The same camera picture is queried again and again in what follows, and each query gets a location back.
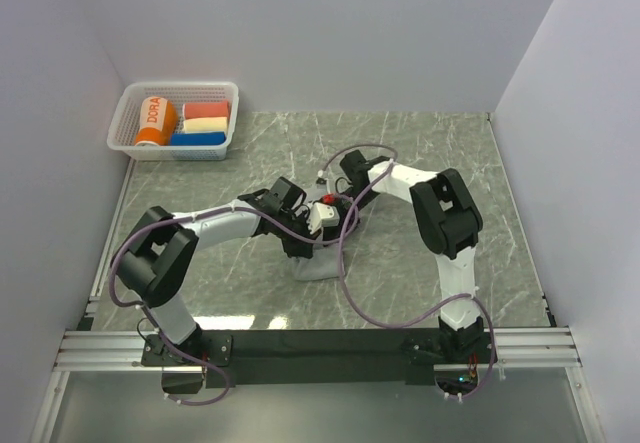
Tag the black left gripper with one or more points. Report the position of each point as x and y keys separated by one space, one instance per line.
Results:
x=298 y=248

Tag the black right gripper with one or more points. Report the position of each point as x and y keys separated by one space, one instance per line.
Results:
x=326 y=232

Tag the grey towel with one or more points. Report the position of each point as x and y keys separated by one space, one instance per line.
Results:
x=326 y=258

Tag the orange cartoon towel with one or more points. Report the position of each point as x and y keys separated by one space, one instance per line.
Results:
x=157 y=122

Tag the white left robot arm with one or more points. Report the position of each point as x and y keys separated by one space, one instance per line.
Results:
x=154 y=259

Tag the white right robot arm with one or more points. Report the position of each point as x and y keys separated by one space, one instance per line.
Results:
x=449 y=224

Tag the blue rolled towel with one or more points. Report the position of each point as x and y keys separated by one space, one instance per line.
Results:
x=197 y=139

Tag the cream rolled towel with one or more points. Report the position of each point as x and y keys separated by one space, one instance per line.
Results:
x=206 y=125

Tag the red rolled towel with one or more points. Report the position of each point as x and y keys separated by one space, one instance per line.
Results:
x=193 y=110

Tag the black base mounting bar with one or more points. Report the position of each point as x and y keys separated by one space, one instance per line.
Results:
x=260 y=357

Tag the white plastic basket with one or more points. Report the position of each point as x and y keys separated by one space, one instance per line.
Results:
x=125 y=122

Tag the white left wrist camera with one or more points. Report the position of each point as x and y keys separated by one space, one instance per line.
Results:
x=322 y=216

